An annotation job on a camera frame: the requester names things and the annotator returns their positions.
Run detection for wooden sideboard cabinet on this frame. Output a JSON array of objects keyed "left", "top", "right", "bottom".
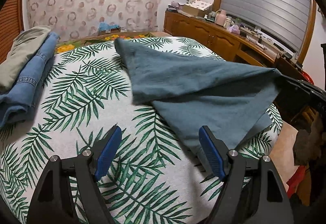
[{"left": 164, "top": 11, "right": 313, "bottom": 83}]

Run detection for pink thermos bottle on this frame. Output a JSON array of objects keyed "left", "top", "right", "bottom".
[{"left": 215, "top": 9, "right": 227, "bottom": 27}]

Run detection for cardboard box with blue items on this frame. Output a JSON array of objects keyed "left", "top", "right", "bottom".
[{"left": 98, "top": 22, "right": 121, "bottom": 36}]

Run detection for folded blue denim jeans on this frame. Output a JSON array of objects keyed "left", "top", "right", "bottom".
[{"left": 1, "top": 32, "right": 58, "bottom": 127}]

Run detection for right hand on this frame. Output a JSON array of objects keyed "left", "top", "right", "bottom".
[{"left": 293, "top": 112, "right": 325, "bottom": 166}]

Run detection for palm leaf bed sheet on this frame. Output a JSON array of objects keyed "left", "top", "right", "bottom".
[{"left": 1, "top": 37, "right": 282, "bottom": 223}]

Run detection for brown louvered wardrobe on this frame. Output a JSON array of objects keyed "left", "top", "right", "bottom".
[{"left": 0, "top": 0, "right": 24, "bottom": 63}]

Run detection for teal blue shorts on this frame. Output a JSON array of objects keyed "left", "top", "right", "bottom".
[{"left": 114, "top": 39, "right": 281, "bottom": 154}]

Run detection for folded grey green pants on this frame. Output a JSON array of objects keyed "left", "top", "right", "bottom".
[{"left": 0, "top": 26, "right": 51, "bottom": 93}]

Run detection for polka dot open box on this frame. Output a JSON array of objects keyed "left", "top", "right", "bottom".
[{"left": 181, "top": 0, "right": 212, "bottom": 17}]

